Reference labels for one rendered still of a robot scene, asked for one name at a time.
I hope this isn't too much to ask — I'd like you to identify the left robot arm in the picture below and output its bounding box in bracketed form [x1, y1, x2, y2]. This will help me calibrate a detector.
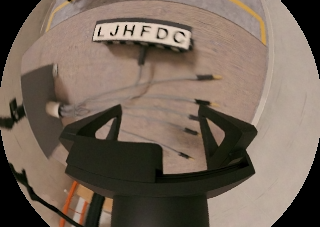
[0, 96, 27, 189]

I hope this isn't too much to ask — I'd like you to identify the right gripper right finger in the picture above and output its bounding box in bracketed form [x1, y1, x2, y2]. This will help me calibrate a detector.
[198, 104, 258, 169]

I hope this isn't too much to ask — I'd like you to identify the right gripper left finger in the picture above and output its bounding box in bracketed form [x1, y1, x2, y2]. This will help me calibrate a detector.
[63, 104, 123, 140]

